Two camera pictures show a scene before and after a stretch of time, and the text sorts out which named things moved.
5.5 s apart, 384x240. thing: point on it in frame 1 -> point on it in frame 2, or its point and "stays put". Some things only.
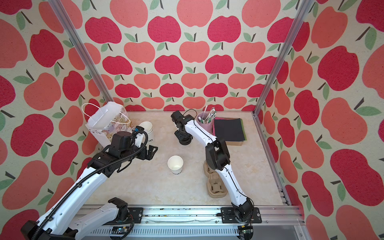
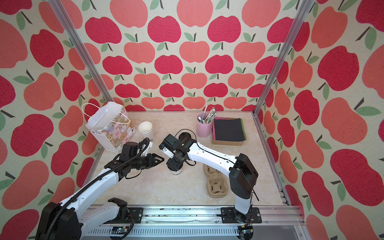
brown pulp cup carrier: (215, 187) stays put
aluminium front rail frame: (200, 222) stays put
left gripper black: (144, 155) -> (153, 160)
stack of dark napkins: (229, 129) stays put
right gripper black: (177, 135) -> (171, 166)
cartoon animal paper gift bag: (103, 122) stays put
